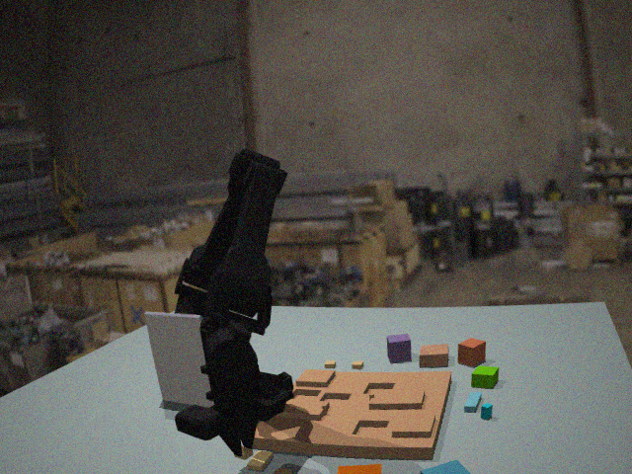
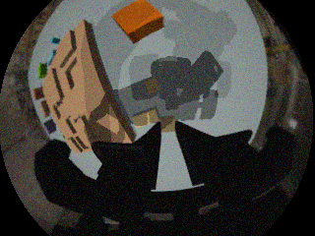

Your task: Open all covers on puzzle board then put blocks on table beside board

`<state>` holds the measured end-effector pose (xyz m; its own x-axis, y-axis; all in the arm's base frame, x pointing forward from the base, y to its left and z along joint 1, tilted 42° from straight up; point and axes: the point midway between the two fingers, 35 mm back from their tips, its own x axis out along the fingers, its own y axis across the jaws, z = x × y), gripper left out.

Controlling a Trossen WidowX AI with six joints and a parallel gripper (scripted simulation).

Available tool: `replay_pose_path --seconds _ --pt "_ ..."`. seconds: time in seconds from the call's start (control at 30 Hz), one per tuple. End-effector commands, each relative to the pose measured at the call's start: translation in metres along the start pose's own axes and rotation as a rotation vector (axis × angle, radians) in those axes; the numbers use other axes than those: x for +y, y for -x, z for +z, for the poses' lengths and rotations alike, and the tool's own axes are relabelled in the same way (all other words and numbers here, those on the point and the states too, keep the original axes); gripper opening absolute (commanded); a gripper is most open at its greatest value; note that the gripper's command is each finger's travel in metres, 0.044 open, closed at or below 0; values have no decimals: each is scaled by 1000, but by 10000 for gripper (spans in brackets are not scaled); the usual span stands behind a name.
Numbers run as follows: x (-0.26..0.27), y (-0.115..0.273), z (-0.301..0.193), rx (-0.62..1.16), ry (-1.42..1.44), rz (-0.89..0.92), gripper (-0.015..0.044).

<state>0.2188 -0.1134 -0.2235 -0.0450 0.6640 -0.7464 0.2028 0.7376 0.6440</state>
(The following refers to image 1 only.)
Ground tan wooden puzzle board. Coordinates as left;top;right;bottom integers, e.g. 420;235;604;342
253;369;452;459

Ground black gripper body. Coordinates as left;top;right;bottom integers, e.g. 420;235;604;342
175;361;244;440

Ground purple block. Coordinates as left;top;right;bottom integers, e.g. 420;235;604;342
386;334;412;362

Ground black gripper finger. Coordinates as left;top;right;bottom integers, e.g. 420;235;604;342
236;408;258;449
219;421;244;456

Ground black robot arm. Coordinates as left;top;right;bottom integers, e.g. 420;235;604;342
174;149;293;422

